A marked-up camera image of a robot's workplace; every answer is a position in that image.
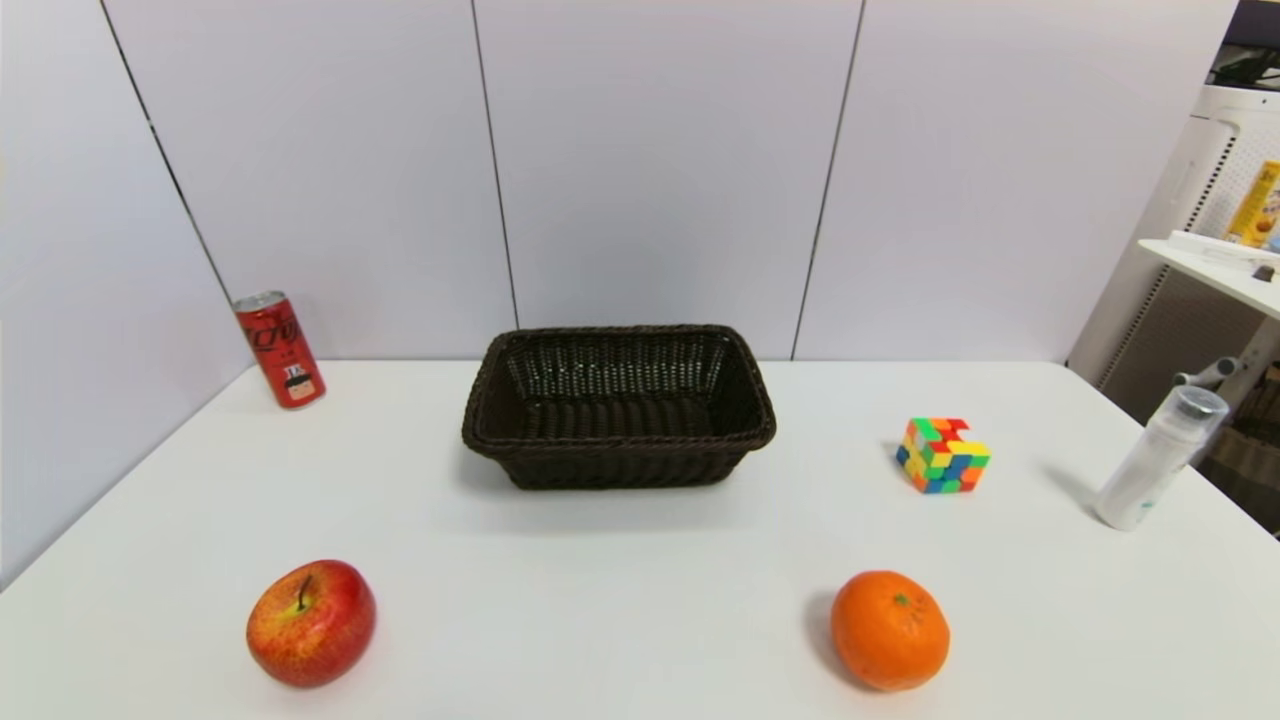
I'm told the red yellow apple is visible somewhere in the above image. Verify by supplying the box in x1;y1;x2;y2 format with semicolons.
246;559;378;689

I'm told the white bottle with clear cap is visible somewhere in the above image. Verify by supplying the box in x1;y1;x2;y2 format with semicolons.
1094;385;1230;532

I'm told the white side table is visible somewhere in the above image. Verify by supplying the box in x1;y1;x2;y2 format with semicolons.
1138;231;1280;411

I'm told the orange mandarin fruit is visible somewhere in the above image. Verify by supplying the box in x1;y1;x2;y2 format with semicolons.
830;570;951;693

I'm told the yellow printed box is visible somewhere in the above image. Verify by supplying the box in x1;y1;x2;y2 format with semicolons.
1226;160;1280;251

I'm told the colourful puzzle cube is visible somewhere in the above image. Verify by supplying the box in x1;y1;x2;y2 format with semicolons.
895;417;992;495

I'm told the white pegboard cabinet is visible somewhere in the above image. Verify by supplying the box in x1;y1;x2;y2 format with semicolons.
1066;84;1280;424

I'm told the grey table lever handle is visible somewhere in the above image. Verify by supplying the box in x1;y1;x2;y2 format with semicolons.
1173;357;1241;388

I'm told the dark brown wicker basket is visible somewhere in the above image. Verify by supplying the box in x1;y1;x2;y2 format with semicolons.
461;323;778;491

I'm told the red soda can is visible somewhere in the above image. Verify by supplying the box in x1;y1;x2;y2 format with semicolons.
233;290;327;410

